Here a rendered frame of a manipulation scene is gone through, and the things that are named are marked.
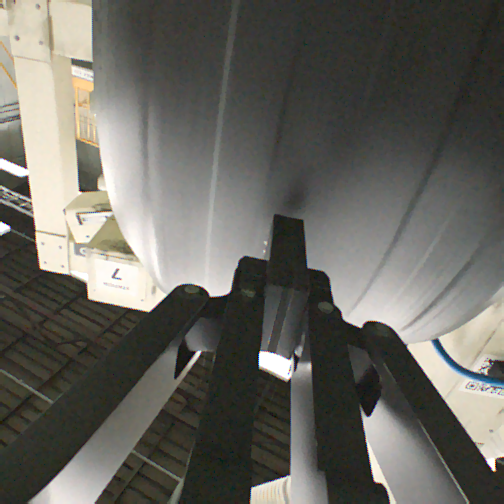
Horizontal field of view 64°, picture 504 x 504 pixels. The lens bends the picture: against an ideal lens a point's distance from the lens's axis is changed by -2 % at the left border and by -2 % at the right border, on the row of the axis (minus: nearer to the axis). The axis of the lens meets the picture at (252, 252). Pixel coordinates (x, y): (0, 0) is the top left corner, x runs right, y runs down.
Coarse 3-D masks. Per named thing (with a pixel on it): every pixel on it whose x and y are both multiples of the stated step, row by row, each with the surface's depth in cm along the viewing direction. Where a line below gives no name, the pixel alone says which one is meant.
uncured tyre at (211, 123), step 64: (128, 0) 17; (192, 0) 16; (256, 0) 16; (320, 0) 16; (384, 0) 15; (448, 0) 15; (128, 64) 19; (192, 64) 17; (256, 64) 17; (320, 64) 17; (384, 64) 16; (448, 64) 16; (128, 128) 20; (192, 128) 19; (256, 128) 18; (320, 128) 18; (384, 128) 18; (448, 128) 17; (128, 192) 24; (192, 192) 21; (256, 192) 20; (320, 192) 20; (384, 192) 19; (448, 192) 19; (192, 256) 25; (320, 256) 23; (384, 256) 22; (448, 256) 21; (384, 320) 27; (448, 320) 27
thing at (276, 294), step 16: (272, 224) 19; (288, 224) 19; (272, 240) 17; (288, 240) 18; (272, 256) 16; (288, 256) 16; (272, 272) 15; (272, 288) 14; (272, 304) 14; (272, 320) 15; (272, 336) 15
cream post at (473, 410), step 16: (496, 304) 47; (480, 320) 49; (496, 320) 48; (448, 336) 56; (464, 336) 52; (480, 336) 50; (496, 336) 50; (416, 352) 65; (432, 352) 59; (448, 352) 55; (464, 352) 52; (480, 352) 51; (496, 352) 51; (432, 368) 58; (448, 368) 54; (448, 384) 55; (448, 400) 57; (464, 400) 57; (480, 400) 56; (496, 400) 56; (464, 416) 58; (480, 416) 58; (496, 416) 58; (480, 432) 60; (368, 448) 75; (480, 448) 62; (384, 480) 70
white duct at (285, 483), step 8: (496, 432) 107; (488, 440) 107; (496, 440) 106; (488, 448) 107; (496, 448) 107; (488, 456) 108; (496, 456) 108; (280, 480) 143; (288, 480) 140; (256, 488) 147; (264, 488) 144; (272, 488) 141; (280, 488) 139; (288, 488) 137; (256, 496) 144; (264, 496) 141; (272, 496) 139; (280, 496) 138; (288, 496) 136
